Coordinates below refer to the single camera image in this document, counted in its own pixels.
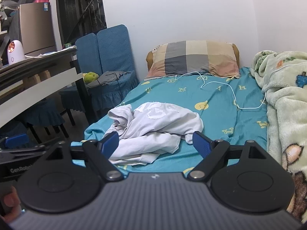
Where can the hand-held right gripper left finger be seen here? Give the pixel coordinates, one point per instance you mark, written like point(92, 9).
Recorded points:
point(110, 145)

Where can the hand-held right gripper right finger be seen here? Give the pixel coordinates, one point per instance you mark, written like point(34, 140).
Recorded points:
point(201, 145)

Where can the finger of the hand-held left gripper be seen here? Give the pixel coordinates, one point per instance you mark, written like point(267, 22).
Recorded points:
point(16, 140)

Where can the white t-shirt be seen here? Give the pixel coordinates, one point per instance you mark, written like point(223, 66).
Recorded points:
point(156, 124)

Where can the person's left hand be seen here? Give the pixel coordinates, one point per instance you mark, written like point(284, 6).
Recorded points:
point(9, 200)

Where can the blue covered chair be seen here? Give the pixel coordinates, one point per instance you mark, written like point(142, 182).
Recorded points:
point(40, 115)
point(86, 52)
point(115, 52)

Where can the teal printed bed sheet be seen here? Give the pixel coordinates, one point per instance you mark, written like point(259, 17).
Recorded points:
point(215, 95)

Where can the grey cloth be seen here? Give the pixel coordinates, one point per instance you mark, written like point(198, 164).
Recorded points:
point(110, 76)

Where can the green plush toy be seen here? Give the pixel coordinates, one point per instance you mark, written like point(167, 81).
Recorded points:
point(91, 77)

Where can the dark dining table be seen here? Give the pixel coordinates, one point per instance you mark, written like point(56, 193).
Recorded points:
point(36, 62)

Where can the white humidifier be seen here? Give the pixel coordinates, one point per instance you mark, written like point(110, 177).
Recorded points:
point(16, 55)

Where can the checkered pillow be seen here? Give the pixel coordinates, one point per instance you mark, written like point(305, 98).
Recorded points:
point(187, 57)

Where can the white papers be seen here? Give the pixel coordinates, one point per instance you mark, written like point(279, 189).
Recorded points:
point(40, 55)

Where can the orange pillow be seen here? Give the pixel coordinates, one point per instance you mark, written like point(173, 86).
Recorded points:
point(149, 60)

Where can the green printed fleece blanket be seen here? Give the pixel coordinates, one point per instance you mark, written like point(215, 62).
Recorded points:
point(285, 100)

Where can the small green box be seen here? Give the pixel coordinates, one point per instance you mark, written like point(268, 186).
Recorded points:
point(68, 45)

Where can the brown refrigerator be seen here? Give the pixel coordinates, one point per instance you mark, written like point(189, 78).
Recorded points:
point(36, 28)

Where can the dark window grille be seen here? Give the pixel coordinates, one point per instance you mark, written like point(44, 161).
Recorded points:
point(81, 4)

